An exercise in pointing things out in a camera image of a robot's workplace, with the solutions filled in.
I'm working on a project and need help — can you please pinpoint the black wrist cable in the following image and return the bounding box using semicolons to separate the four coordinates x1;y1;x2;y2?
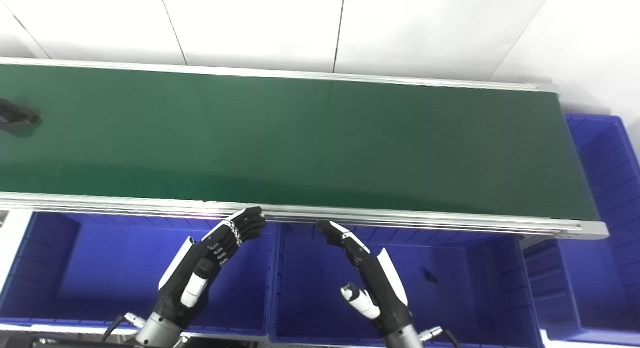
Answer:
102;312;147;342
419;326;462;348

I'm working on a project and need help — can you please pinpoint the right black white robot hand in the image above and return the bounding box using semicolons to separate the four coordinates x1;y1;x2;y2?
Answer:
316;220;414;337

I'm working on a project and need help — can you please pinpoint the black metal flange part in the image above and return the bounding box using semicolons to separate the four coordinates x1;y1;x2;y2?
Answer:
0;98;41;134

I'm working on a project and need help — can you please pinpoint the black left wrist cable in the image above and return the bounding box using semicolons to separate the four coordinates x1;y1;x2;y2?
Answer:
102;312;147;342

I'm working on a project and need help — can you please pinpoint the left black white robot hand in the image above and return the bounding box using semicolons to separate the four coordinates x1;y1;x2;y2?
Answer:
152;206;267;330

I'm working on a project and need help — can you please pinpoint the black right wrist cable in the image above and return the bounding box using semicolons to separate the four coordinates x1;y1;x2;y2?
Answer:
419;326;462;348

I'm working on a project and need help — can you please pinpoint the green conveyor belt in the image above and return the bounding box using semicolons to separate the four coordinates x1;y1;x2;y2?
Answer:
0;63;601;222
0;57;610;240

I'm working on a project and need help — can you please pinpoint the blue plastic bin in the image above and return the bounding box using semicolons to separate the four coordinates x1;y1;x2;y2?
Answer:
269;222;547;348
522;113;640;347
0;212;279;337

